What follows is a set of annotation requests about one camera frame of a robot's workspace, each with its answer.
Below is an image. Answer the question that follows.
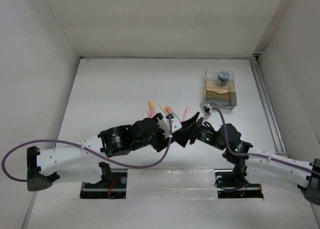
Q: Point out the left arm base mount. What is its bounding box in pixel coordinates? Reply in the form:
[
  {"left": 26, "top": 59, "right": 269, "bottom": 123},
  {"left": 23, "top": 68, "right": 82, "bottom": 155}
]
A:
[{"left": 79, "top": 162, "right": 128, "bottom": 200}]

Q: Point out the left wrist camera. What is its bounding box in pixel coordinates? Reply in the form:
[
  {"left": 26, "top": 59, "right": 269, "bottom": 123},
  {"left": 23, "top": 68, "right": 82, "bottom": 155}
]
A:
[{"left": 157, "top": 117, "right": 182, "bottom": 138}]

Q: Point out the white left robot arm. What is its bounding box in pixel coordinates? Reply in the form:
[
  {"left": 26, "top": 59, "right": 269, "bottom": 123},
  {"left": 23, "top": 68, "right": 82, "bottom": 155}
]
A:
[{"left": 26, "top": 113, "right": 182, "bottom": 192}]

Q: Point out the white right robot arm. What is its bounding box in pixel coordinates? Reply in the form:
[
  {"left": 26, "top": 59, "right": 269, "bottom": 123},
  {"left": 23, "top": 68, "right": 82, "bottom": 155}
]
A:
[{"left": 172, "top": 114, "right": 320, "bottom": 205}]

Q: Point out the tiered acrylic organizer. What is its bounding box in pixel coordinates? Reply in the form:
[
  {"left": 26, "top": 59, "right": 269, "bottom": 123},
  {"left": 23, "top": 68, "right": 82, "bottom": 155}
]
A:
[{"left": 204, "top": 69, "right": 237, "bottom": 110}]

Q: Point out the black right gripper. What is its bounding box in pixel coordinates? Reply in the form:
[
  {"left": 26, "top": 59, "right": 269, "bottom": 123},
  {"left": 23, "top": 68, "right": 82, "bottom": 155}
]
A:
[{"left": 172, "top": 112, "right": 226, "bottom": 152}]

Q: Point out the thin orange pen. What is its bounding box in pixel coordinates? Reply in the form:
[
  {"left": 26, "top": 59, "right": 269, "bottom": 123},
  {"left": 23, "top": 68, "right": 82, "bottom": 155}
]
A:
[{"left": 181, "top": 106, "right": 189, "bottom": 122}]

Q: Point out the yellow-capped pink highlighter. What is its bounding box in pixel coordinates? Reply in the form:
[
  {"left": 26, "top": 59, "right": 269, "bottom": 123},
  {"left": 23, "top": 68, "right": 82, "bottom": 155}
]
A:
[{"left": 148, "top": 101, "right": 156, "bottom": 118}]

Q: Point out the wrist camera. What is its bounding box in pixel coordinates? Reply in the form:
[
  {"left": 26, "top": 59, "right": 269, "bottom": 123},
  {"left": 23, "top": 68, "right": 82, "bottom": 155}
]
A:
[
  {"left": 200, "top": 102, "right": 212, "bottom": 125},
  {"left": 157, "top": 117, "right": 182, "bottom": 138}
]

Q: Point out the orange-capped clear highlighter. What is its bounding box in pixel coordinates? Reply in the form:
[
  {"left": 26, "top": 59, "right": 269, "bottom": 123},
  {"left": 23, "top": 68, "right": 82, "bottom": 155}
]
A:
[{"left": 165, "top": 106, "right": 179, "bottom": 119}]

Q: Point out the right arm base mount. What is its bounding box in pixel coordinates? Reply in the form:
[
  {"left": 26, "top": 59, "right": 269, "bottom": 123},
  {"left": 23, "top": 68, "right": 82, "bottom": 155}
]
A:
[{"left": 214, "top": 165, "right": 264, "bottom": 199}]

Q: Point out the thin yellow pen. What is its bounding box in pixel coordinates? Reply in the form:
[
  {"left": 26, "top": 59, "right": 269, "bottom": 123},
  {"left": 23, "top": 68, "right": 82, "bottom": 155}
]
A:
[{"left": 158, "top": 104, "right": 168, "bottom": 115}]

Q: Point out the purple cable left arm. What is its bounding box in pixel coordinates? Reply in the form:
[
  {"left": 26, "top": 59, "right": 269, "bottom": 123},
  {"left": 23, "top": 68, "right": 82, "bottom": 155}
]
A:
[{"left": 1, "top": 115, "right": 175, "bottom": 182}]

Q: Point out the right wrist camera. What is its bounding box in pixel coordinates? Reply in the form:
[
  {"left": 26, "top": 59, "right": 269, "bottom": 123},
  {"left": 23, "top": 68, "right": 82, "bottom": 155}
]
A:
[{"left": 200, "top": 102, "right": 212, "bottom": 125}]

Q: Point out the aluminium rail at wall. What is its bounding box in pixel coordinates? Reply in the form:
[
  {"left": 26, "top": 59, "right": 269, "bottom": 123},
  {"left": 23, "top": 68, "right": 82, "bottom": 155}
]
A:
[{"left": 248, "top": 54, "right": 288, "bottom": 157}]

